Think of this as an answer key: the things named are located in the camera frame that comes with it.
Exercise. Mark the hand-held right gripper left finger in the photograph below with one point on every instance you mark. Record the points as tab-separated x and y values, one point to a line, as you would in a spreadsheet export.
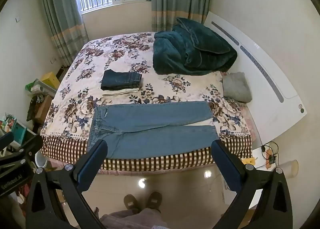
91	166

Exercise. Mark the white headboard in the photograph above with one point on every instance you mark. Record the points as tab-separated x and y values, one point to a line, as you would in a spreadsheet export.
270	109

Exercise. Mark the grey pillow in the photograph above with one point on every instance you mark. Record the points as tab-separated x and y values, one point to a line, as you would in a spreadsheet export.
236	86

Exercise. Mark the brown cardboard box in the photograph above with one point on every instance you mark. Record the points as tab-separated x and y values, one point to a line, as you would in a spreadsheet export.
43	109

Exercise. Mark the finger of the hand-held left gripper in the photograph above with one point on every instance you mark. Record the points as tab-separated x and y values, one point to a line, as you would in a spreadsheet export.
6	139
27	148

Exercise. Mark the person's grey trousers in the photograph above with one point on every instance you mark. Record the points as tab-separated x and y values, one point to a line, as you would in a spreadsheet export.
135	220

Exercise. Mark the orange power strip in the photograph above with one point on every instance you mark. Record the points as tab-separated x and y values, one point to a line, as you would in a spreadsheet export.
269	159

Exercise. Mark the white wall socket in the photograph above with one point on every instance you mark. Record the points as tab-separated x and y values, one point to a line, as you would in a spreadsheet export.
53	60

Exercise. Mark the yellow tag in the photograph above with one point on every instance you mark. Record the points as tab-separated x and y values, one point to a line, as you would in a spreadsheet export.
248	161

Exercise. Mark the dark green plush blanket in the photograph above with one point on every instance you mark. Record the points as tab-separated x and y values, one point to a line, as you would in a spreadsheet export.
190	51

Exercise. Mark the white bucket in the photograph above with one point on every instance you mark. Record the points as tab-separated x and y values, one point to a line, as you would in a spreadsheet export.
41	161

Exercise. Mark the yellow box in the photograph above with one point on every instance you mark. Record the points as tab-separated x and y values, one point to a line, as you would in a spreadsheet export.
51	80

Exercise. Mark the light blue denim pants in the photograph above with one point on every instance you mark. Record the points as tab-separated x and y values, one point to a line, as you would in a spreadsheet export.
155	131

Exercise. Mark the bed with floral blanket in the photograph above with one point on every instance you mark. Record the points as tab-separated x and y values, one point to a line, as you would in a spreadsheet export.
100	54

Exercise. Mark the translucent plastic cup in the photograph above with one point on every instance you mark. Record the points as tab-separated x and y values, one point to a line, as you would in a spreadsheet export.
287	169

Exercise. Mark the folded cream pants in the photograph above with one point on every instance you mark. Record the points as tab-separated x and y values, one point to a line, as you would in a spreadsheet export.
120	92

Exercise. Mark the colourful printed box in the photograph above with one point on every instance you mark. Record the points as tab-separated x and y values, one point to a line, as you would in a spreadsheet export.
17	126

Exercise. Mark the folded dark blue jeans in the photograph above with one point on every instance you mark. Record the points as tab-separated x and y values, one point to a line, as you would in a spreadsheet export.
121	79

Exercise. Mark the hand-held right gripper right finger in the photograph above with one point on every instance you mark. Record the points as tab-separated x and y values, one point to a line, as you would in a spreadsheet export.
225	166

